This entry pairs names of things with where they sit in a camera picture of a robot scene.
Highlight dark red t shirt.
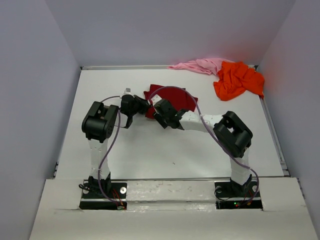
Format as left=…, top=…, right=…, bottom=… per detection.
left=143, top=84, right=196, bottom=112

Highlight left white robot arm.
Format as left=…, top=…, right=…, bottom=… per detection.
left=81, top=93, right=151, bottom=201

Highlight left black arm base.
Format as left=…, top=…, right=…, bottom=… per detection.
left=78, top=176, right=128, bottom=211

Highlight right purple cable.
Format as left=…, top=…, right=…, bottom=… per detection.
left=148, top=86, right=260, bottom=208

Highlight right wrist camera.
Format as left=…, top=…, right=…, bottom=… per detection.
left=148, top=94, right=162, bottom=107

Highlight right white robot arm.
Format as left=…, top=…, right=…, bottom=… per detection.
left=151, top=95, right=253, bottom=196

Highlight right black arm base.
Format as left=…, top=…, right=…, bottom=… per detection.
left=214, top=175, right=263, bottom=210

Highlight pink t shirt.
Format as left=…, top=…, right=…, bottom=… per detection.
left=167, top=57, right=233, bottom=76

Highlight orange t shirt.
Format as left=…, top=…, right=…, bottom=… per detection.
left=212, top=60, right=265, bottom=102

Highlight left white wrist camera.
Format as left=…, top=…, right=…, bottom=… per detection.
left=121, top=88, right=132, bottom=98

